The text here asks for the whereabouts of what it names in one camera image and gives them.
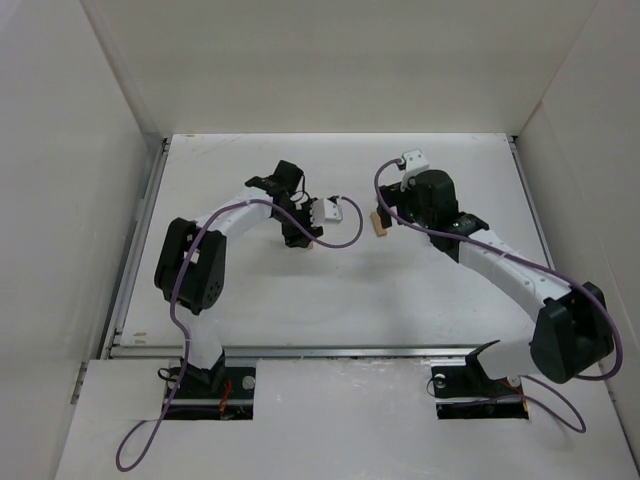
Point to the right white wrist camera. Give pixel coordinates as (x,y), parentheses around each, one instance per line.
(412,163)

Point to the aluminium rail front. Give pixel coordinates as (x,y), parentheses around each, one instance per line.
(288,352)

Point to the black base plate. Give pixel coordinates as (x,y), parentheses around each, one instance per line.
(225,395)
(463,394)

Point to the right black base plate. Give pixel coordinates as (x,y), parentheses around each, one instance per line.
(463,394)

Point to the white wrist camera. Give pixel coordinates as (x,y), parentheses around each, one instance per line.
(412,163)
(326,211)

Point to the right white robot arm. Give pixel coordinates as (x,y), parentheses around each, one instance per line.
(572,327)

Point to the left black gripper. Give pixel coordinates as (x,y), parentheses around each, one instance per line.
(300,229)

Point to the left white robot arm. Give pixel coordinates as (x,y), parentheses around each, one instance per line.
(191,268)

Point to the wood block three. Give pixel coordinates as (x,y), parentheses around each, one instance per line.
(379,229)

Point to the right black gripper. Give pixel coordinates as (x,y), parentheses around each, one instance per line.
(388,198)

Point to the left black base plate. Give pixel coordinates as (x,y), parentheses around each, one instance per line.
(225,395)

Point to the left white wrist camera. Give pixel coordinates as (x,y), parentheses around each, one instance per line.
(326,211)

